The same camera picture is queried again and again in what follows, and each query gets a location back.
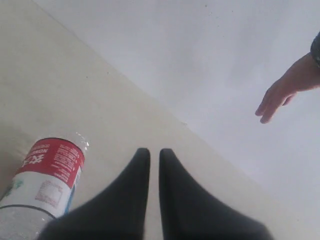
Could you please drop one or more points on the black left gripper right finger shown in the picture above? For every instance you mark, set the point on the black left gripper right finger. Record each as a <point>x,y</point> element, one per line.
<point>189,212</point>

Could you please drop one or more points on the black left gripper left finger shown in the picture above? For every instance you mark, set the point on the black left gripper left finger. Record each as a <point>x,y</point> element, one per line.
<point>117,213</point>

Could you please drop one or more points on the clear plastic water bottle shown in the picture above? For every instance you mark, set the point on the clear plastic water bottle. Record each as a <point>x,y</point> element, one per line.
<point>43,187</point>

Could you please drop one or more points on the grey knitted sleeve forearm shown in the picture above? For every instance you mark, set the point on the grey knitted sleeve forearm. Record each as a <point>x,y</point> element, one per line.
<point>315,49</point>

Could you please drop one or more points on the person's open bare hand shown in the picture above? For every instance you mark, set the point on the person's open bare hand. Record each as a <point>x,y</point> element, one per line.
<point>303,75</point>

